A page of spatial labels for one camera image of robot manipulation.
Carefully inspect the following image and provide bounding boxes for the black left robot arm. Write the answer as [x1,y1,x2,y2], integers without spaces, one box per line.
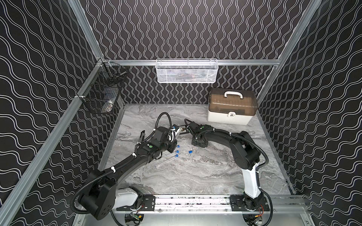
[70,120,185,220]

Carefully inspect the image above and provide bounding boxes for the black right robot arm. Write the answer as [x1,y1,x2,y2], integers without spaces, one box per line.
[184,119,269,203]

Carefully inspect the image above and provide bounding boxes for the white box brown lid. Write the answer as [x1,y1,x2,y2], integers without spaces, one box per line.
[207,88,258,125]

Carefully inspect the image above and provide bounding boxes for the white mesh wall basket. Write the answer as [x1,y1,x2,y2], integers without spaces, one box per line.
[155,58,219,84]

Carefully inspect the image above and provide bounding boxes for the black wire wall basket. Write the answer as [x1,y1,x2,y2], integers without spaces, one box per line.
[75,61,129,115]

